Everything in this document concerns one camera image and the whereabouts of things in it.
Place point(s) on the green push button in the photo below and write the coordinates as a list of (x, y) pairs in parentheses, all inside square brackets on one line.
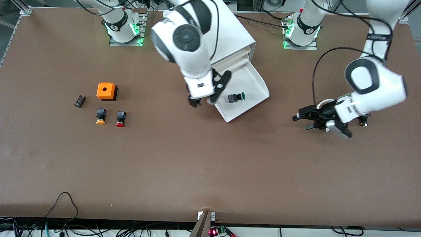
[(236, 97)]

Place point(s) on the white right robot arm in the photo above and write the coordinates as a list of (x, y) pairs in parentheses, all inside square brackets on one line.
[(187, 36)]

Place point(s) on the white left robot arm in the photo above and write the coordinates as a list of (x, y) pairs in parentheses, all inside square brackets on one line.
[(378, 89)]

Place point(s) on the red push button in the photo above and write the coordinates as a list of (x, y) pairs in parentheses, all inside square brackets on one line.
[(120, 118)]

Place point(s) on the yellow push button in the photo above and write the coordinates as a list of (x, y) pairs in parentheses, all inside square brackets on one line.
[(100, 116)]

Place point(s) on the white curved plastic arc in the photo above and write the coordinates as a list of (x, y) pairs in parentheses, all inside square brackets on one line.
[(324, 102)]

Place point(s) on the orange box with hole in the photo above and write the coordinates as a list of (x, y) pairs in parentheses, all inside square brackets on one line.
[(106, 90)]

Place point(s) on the small black terminal block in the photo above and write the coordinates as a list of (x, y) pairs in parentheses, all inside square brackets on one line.
[(80, 101)]

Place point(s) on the circuit board with red light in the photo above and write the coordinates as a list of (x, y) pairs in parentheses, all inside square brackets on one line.
[(217, 231)]

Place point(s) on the small black switch component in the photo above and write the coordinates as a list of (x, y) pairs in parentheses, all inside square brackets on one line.
[(364, 120)]

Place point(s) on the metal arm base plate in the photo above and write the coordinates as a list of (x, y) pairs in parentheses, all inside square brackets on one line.
[(138, 38), (314, 46)]

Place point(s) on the aluminium frame corner bracket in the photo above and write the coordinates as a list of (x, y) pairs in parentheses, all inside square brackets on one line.
[(406, 14), (25, 11)]

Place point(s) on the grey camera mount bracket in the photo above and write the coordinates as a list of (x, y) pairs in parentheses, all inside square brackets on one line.
[(202, 225)]

